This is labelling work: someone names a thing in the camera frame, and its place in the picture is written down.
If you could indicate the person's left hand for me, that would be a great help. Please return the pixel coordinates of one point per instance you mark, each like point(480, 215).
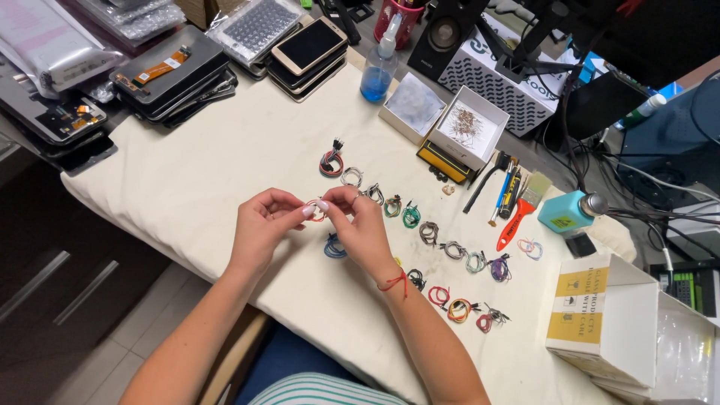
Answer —
point(247, 230)

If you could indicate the person's right hand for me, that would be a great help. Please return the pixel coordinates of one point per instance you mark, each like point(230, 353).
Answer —
point(363, 233)

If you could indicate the cream table cloth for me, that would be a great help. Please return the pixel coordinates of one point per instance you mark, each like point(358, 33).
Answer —
point(225, 157)

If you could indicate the small black rubber beads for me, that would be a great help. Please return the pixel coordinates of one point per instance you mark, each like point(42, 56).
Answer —
point(439, 174)

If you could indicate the yellow and black box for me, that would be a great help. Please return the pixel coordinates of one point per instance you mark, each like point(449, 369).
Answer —
point(441, 162)

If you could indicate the black tweezers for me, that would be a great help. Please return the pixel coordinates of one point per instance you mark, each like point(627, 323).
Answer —
point(484, 183)

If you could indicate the blue trousers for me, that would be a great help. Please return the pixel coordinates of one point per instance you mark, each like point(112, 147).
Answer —
point(281, 360)

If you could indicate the white box lid with tissue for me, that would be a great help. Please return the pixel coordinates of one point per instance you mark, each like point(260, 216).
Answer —
point(412, 107)

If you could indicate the pile of resistors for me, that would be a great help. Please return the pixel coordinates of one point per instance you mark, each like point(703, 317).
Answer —
point(464, 125)

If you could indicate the open white cardboard box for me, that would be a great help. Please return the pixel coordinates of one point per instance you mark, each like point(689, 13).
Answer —
point(469, 129)

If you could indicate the black and yellow screwdriver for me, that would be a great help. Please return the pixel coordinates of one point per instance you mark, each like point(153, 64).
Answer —
point(511, 197)

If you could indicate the clear bottle with blue liquid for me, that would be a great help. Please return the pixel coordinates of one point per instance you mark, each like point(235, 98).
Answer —
point(376, 79)

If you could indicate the stack of smartphones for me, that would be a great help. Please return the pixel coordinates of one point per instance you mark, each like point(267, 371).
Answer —
point(306, 81)

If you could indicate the striped shirt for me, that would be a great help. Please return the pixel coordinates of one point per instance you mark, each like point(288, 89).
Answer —
point(320, 391)

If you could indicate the stack of phone display panels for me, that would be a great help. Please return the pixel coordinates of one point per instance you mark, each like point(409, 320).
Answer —
point(174, 79)

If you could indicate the dark drawer cabinet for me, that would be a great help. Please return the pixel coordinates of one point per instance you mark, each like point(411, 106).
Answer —
point(62, 281)

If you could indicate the gold smartphone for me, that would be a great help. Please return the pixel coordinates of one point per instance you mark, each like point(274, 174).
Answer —
point(309, 45)

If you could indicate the keyboard in plastic bag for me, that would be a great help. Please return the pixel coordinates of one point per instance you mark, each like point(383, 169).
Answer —
point(253, 28)

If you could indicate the white box with wave pattern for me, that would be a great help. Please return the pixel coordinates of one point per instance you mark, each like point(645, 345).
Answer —
point(500, 84)

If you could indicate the teal solvent dispenser bottle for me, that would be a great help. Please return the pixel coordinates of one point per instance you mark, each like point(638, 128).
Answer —
point(565, 212)

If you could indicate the red mesh pen holder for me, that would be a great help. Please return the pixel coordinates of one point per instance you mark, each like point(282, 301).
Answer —
point(396, 25)

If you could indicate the black speaker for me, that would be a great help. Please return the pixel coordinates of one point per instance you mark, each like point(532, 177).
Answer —
point(444, 34)

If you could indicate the small black block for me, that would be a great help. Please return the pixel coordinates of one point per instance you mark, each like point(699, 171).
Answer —
point(580, 245)

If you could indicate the stack of dark screen assemblies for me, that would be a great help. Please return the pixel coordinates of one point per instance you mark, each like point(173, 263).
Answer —
point(50, 121)

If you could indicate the heap of bubble wrap bags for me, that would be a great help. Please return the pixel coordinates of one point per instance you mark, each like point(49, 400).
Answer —
point(129, 14)

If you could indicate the white carton with yellow label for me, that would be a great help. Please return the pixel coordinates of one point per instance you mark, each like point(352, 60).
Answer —
point(613, 326)

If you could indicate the silver antistatic bag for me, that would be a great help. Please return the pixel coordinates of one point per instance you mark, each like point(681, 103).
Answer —
point(50, 45)

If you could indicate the black flat panel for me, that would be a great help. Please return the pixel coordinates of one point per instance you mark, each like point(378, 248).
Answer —
point(604, 107)

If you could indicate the green and white bottle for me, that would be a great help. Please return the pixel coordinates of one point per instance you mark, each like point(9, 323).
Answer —
point(641, 111)

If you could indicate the black keypad device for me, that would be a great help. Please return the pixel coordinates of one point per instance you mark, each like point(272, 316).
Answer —
point(689, 287)

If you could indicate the blue machine housing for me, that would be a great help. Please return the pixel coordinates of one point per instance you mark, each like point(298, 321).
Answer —
point(680, 140)

